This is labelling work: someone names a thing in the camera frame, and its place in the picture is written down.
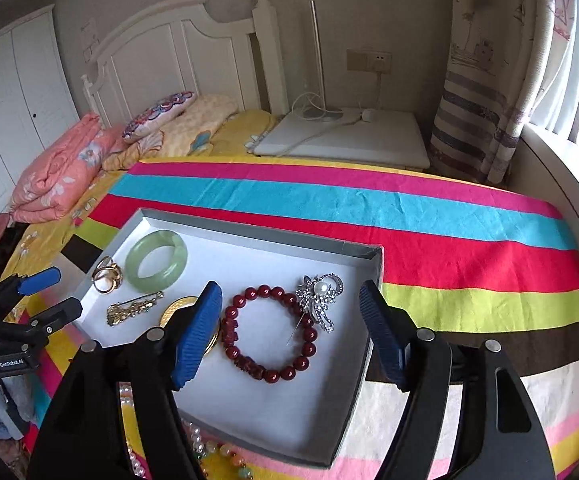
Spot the gold ring set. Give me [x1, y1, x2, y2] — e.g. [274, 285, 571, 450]
[91, 256, 122, 295]

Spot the silver pearl brooch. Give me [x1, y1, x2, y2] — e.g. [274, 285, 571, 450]
[283, 273, 345, 334]

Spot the grey gloved hand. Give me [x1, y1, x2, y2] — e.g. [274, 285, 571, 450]
[0, 375, 35, 441]

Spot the gold bangle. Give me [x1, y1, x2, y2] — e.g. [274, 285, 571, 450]
[160, 296, 220, 356]

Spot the green jade bangle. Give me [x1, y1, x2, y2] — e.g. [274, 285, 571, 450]
[124, 230, 188, 292]

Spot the grey cardboard tray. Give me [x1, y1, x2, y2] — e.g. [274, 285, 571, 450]
[76, 208, 384, 469]

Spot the striped colourful bedspread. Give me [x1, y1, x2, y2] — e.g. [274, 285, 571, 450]
[5, 157, 579, 478]

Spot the pink folded quilt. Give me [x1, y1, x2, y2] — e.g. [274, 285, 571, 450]
[9, 113, 124, 224]

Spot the embroidered patterned pillow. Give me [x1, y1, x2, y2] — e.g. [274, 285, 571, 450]
[122, 91, 198, 144]

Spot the white wardrobe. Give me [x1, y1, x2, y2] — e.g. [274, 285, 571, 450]
[0, 6, 78, 214]

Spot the cream fluffy blanket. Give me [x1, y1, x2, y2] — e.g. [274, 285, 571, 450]
[102, 92, 239, 171]

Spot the white bedside table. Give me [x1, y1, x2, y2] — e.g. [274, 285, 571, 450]
[252, 108, 431, 171]

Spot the white headboard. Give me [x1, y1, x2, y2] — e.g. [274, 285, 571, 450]
[81, 0, 290, 126]

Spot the white standing lamp pole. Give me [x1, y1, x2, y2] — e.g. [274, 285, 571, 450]
[309, 0, 326, 114]

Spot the striped curtain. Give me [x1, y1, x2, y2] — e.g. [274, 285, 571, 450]
[429, 0, 554, 185]

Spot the red bead bracelet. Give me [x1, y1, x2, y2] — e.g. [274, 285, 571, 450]
[218, 284, 319, 385]

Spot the white pearl necklace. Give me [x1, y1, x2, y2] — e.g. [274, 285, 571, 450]
[117, 382, 208, 480]

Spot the green orange bead bracelet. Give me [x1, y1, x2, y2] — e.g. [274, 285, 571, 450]
[191, 439, 256, 480]

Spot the white charger cable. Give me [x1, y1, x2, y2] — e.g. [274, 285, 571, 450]
[248, 69, 386, 154]

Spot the wall power socket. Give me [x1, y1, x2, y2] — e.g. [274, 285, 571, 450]
[346, 50, 393, 75]

